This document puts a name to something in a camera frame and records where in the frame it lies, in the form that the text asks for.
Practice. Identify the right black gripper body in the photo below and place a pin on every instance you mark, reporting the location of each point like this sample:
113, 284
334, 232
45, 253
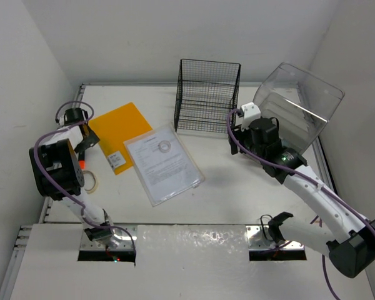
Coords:
245, 140

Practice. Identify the black orange highlighter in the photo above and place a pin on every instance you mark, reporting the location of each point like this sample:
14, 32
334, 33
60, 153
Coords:
81, 160

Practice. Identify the clear plastic drawer organizer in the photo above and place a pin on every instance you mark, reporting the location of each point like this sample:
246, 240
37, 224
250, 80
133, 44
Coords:
301, 101

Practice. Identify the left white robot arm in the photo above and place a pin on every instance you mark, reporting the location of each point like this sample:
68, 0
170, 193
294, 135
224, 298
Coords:
58, 174

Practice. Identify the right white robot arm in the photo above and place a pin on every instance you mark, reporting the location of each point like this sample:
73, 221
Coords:
348, 239

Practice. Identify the orange plastic folder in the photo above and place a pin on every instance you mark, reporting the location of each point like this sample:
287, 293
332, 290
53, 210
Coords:
115, 128

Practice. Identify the beige masking tape roll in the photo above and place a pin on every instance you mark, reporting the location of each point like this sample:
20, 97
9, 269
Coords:
90, 181

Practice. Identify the clear document sleeve with paper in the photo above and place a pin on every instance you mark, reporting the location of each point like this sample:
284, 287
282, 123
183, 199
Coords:
163, 175

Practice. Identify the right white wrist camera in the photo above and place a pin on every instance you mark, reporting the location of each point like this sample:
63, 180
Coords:
249, 113

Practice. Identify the black wire mesh basket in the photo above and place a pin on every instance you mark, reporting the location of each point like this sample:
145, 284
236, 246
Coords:
206, 92

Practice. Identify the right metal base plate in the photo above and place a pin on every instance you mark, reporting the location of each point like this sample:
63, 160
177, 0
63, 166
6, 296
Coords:
259, 240

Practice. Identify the metal base plate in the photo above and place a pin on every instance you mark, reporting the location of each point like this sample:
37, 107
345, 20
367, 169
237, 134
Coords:
121, 238
259, 240

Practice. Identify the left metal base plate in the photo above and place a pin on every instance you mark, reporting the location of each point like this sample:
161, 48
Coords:
121, 238

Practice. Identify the aluminium table frame rail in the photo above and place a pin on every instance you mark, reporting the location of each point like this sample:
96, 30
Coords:
24, 203

